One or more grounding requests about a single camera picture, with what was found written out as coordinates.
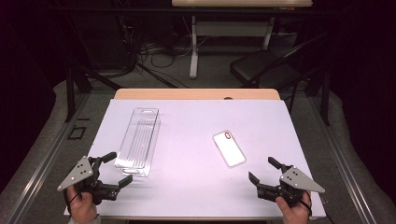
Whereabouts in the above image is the person's right hand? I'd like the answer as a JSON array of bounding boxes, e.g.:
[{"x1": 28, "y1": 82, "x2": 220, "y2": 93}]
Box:
[{"x1": 275, "y1": 189, "x2": 313, "y2": 224}]

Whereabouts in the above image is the wooden table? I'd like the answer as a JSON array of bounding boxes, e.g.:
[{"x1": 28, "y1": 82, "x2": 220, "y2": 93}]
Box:
[{"x1": 113, "y1": 88, "x2": 281, "y2": 101}]

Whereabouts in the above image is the white table mat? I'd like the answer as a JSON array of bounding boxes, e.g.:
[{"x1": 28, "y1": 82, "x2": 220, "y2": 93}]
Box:
[{"x1": 64, "y1": 98, "x2": 327, "y2": 218}]

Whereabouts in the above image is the clear plastic packaging box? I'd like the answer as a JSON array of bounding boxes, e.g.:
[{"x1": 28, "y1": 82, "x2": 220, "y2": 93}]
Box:
[{"x1": 114, "y1": 106, "x2": 162, "y2": 178}]

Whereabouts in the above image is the floor cable bundle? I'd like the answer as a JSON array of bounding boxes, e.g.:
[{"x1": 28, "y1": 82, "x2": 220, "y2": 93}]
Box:
[{"x1": 120, "y1": 15, "x2": 195, "y2": 89}]

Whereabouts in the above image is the black folding chair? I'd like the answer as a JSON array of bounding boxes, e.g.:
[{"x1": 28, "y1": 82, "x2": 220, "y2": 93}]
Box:
[{"x1": 229, "y1": 32, "x2": 330, "y2": 115}]

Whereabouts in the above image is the person's left hand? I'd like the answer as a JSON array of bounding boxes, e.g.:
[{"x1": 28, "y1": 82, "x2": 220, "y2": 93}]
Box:
[{"x1": 66, "y1": 185, "x2": 98, "y2": 224}]

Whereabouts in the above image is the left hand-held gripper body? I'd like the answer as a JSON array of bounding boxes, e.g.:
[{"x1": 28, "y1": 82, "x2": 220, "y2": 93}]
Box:
[{"x1": 57, "y1": 156, "x2": 121, "y2": 205}]

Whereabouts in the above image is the translucent white phone case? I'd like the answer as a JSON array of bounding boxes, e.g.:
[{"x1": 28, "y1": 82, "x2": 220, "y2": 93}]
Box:
[{"x1": 212, "y1": 130, "x2": 247, "y2": 168}]

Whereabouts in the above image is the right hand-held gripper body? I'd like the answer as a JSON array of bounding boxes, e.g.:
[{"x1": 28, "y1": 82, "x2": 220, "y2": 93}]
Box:
[{"x1": 257, "y1": 164, "x2": 326, "y2": 208}]

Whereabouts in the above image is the black metal stand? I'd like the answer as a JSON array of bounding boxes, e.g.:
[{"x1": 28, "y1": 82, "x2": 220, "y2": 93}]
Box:
[
  {"x1": 305, "y1": 68, "x2": 332, "y2": 127},
  {"x1": 64, "y1": 65, "x2": 123, "y2": 123}
]

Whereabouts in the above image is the white-framed desk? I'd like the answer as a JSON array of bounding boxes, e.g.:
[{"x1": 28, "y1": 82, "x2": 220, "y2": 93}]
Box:
[{"x1": 171, "y1": 0, "x2": 314, "y2": 79}]

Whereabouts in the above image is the metal floor rail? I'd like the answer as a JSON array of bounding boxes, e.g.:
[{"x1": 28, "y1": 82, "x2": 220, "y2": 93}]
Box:
[
  {"x1": 5, "y1": 92, "x2": 92, "y2": 224},
  {"x1": 307, "y1": 96, "x2": 378, "y2": 224}
]

